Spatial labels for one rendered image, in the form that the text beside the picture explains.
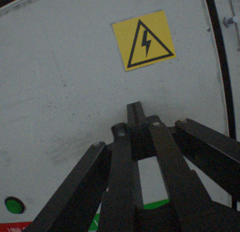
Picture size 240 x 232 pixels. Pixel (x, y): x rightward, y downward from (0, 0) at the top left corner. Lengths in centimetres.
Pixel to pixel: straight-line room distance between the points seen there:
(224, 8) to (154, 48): 12
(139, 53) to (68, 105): 10
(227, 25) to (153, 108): 15
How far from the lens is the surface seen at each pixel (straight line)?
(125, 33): 20
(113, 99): 21
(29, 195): 31
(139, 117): 15
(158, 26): 21
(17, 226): 37
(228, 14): 29
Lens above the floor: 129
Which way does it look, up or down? 15 degrees down
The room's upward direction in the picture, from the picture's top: 17 degrees counter-clockwise
